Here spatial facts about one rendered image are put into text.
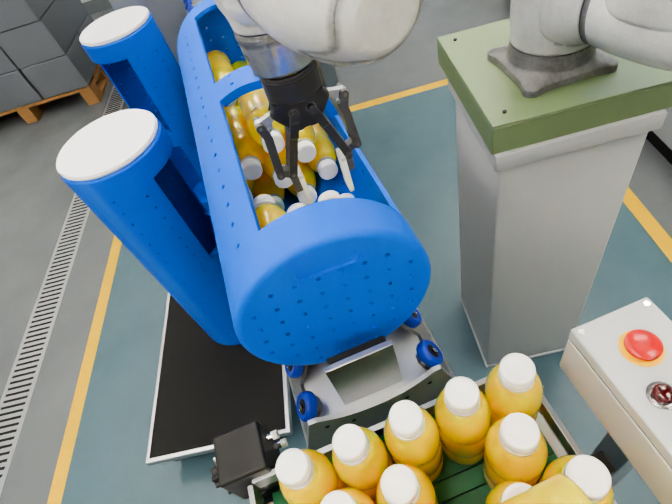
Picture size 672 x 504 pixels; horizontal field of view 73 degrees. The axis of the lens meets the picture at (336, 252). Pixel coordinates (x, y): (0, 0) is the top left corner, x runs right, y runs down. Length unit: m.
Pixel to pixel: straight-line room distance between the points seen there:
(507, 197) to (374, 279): 0.51
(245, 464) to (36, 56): 3.86
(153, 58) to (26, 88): 2.54
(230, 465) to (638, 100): 0.91
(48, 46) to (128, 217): 2.99
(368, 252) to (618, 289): 1.53
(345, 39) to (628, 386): 0.44
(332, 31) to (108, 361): 2.10
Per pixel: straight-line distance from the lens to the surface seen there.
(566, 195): 1.12
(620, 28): 0.85
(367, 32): 0.37
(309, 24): 0.37
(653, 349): 0.59
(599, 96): 0.98
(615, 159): 1.11
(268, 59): 0.56
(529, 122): 0.92
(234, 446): 0.70
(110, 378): 2.28
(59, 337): 2.61
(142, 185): 1.25
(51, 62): 4.26
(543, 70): 0.99
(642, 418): 0.57
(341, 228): 0.53
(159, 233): 1.35
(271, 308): 0.59
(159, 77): 2.01
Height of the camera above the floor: 1.62
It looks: 49 degrees down
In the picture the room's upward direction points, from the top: 20 degrees counter-clockwise
